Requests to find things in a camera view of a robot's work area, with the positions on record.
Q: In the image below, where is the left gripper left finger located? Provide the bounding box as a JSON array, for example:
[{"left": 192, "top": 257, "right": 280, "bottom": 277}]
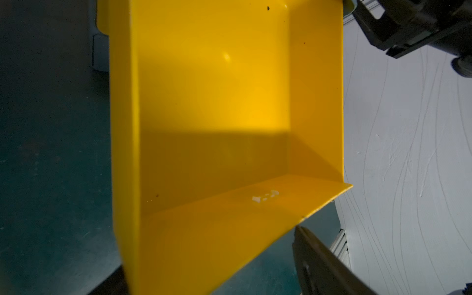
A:
[{"left": 88, "top": 265, "right": 129, "bottom": 295}]

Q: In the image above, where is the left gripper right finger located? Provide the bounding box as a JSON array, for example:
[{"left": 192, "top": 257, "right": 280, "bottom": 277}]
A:
[{"left": 293, "top": 226, "right": 375, "bottom": 295}]

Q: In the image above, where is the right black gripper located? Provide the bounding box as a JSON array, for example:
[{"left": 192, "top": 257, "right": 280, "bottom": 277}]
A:
[{"left": 352, "top": 0, "right": 472, "bottom": 77}]

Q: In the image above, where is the teal drawer cabinet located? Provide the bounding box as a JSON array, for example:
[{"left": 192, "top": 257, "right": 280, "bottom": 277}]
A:
[{"left": 88, "top": 0, "right": 109, "bottom": 73}]

